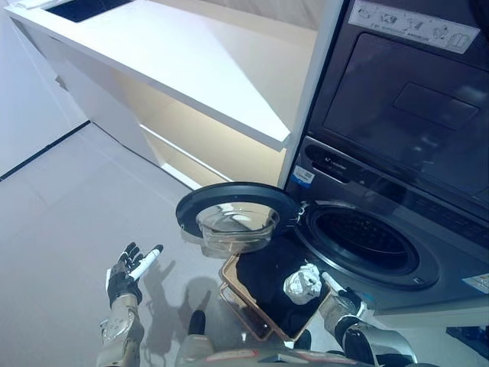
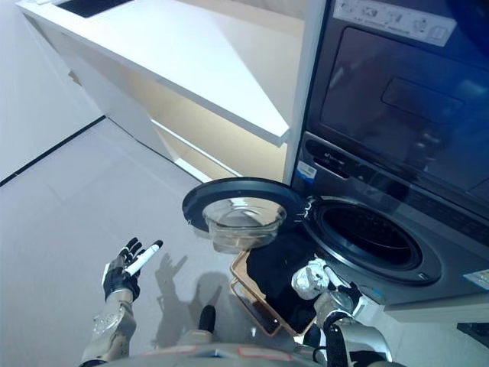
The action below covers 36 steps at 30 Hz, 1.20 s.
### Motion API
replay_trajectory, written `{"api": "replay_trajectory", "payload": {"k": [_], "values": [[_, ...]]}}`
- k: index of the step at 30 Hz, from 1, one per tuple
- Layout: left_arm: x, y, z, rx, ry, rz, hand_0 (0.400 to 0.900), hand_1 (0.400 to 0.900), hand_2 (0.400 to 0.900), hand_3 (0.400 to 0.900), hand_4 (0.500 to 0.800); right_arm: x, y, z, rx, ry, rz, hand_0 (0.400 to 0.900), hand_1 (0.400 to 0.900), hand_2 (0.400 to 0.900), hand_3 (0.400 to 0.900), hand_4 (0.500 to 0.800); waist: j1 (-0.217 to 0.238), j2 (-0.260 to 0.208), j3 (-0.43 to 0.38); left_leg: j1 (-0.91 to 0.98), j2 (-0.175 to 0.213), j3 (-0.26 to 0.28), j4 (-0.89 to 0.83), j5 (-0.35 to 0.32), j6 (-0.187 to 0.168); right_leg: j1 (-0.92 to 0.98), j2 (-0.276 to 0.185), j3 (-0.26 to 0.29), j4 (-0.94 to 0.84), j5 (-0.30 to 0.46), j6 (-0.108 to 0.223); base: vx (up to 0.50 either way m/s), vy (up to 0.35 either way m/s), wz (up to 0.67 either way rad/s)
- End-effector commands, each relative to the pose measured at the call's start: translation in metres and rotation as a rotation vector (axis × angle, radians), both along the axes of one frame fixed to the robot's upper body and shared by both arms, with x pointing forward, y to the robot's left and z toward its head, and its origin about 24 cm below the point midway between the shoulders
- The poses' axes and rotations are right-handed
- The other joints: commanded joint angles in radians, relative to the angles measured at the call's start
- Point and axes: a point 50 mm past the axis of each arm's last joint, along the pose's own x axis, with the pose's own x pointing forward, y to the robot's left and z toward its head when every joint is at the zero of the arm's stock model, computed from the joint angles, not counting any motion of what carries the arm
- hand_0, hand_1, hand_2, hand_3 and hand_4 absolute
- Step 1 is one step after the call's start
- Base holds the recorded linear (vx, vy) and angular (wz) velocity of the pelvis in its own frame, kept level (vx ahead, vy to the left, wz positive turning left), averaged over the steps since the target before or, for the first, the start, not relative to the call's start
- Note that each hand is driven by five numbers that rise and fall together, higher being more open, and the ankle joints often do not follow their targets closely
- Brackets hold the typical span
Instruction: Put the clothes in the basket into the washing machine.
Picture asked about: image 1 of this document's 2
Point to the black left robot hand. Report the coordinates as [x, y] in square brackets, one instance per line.
[123, 276]

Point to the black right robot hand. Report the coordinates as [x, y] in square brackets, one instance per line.
[347, 297]

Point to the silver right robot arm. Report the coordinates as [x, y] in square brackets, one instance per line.
[359, 332]

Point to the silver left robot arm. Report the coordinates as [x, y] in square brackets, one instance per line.
[117, 332]

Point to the dark grey washing machine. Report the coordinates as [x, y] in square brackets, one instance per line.
[389, 244]

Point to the tan plastic laundry basket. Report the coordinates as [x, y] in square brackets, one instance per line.
[244, 306]

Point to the round washing machine door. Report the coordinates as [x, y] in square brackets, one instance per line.
[235, 216]

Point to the white patterned crumpled garment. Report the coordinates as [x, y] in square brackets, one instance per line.
[302, 283]

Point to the black clothing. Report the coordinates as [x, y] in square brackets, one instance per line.
[267, 286]

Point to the silver robot torso and legs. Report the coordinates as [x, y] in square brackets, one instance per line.
[244, 344]

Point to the blue white energy label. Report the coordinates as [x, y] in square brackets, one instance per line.
[303, 175]

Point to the blue white label sticker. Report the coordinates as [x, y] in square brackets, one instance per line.
[476, 284]

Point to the white counter cabinet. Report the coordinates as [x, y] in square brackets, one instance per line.
[168, 84]

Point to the black inset sink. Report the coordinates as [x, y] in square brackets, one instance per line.
[85, 8]

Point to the white warning sticker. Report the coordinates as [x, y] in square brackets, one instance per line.
[416, 23]

